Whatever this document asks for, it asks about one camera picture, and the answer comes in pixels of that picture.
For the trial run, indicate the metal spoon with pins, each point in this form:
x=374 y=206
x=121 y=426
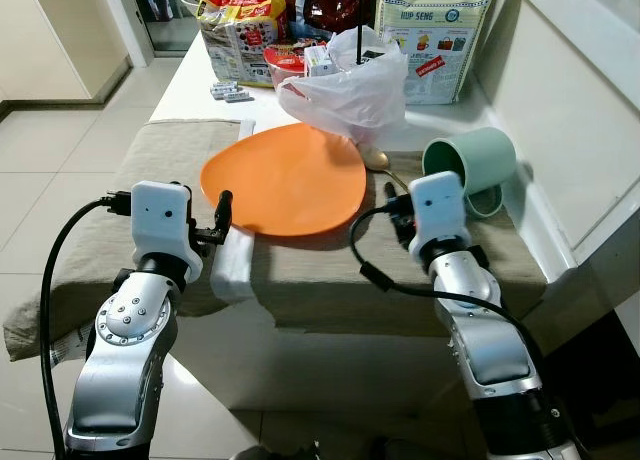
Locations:
x=375 y=158

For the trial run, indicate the orange plastic plate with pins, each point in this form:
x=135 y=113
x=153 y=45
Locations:
x=280 y=180

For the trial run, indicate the green mug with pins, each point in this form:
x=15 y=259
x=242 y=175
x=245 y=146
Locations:
x=480 y=160

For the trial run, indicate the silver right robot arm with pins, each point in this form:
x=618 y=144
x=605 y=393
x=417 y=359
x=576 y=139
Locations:
x=480 y=330

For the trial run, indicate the beige ribbed table cloth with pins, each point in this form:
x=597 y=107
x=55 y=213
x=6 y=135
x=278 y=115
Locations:
x=150 y=160

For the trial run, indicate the small grey blister pack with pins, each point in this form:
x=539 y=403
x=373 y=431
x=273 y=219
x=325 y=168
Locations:
x=230 y=91

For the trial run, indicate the white plastic bag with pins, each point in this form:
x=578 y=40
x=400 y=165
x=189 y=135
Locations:
x=350 y=95

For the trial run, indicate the red noodle cup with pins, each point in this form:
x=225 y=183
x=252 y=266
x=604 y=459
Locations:
x=280 y=58

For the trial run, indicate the yellow red snack bag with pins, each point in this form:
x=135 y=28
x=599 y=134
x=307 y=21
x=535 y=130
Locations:
x=240 y=35

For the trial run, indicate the thin black rod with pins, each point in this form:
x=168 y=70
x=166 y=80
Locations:
x=359 y=45

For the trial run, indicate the small white carton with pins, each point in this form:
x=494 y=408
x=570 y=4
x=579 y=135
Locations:
x=320 y=58

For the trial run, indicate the white cloth label tag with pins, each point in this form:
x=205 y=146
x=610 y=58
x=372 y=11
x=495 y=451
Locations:
x=70 y=347

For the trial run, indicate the cream cracker bag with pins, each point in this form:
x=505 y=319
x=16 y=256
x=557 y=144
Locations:
x=435 y=20

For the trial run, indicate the white counter block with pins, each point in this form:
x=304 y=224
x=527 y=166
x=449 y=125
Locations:
x=570 y=110

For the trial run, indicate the cream cabinet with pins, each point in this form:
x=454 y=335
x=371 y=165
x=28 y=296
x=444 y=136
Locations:
x=50 y=30

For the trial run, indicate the dark red food bag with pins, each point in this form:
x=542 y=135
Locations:
x=330 y=5

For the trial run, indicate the silver black robot leg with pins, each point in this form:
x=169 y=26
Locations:
x=270 y=452

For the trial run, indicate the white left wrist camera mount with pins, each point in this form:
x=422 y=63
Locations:
x=160 y=215

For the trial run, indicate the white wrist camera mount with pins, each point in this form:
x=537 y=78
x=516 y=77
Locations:
x=160 y=215
x=440 y=205

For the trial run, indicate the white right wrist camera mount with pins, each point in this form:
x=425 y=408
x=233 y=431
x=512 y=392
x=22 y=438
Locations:
x=440 y=205

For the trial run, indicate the white door frame post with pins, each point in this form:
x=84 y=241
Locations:
x=130 y=20

